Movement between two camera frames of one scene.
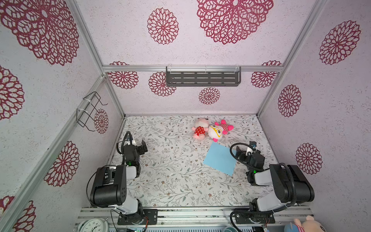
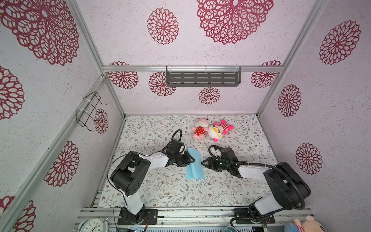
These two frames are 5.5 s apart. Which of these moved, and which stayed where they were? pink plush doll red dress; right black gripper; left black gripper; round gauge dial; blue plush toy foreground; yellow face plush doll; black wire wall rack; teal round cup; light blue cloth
Moved: left black gripper; light blue cloth; right black gripper
Stayed: black wire wall rack; yellow face plush doll; round gauge dial; teal round cup; pink plush doll red dress; blue plush toy foreground
